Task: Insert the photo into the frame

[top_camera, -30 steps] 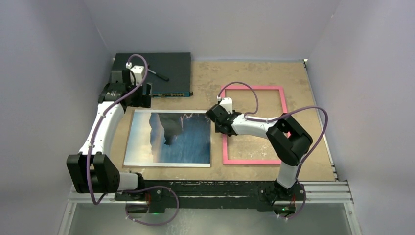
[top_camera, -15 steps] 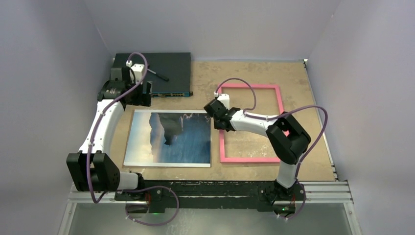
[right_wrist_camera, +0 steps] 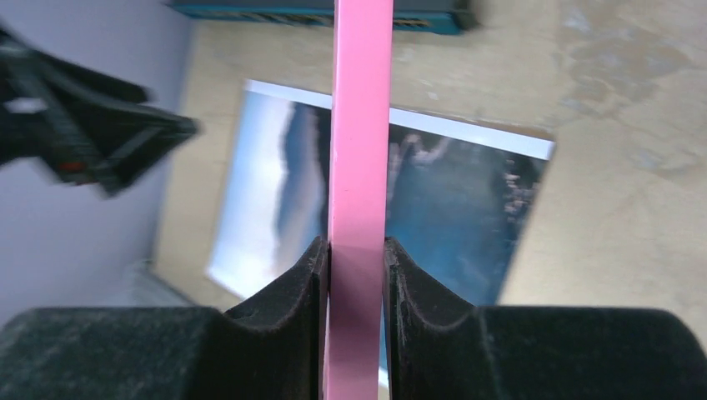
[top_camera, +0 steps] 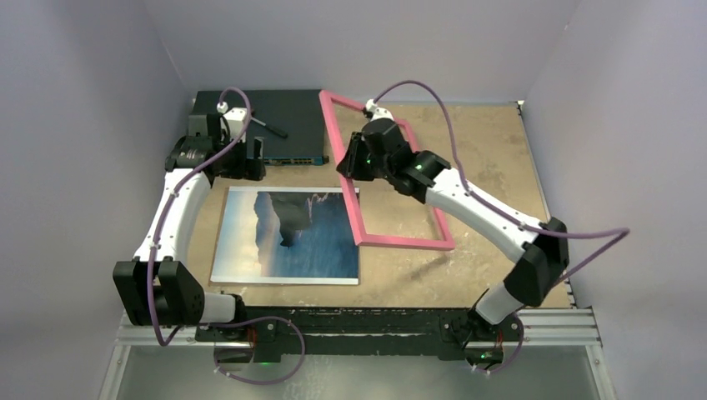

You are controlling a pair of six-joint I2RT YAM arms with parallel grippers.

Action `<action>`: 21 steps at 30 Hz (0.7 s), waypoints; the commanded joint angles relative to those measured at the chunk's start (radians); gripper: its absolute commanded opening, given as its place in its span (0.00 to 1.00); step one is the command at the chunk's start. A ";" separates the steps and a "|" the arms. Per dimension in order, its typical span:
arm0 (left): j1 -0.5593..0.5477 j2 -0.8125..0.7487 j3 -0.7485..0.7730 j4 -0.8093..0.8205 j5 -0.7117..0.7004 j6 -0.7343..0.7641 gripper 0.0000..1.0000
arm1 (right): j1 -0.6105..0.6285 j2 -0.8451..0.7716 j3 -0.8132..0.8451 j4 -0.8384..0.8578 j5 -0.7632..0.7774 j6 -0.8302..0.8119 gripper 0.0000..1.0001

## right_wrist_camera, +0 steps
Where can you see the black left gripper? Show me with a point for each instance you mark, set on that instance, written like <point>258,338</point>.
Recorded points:
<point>87,127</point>

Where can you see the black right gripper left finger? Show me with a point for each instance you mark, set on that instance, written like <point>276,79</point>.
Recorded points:
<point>270,346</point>

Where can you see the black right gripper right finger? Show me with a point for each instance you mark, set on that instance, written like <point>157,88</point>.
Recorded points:
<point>442,347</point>

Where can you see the blue landscape photo print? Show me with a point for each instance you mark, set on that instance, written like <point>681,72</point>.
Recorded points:
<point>457,199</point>

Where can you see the pink wooden picture frame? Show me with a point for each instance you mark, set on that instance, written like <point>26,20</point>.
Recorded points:
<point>357,195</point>

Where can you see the dark blue network switch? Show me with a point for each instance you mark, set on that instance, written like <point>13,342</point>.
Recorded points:
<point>440,17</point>

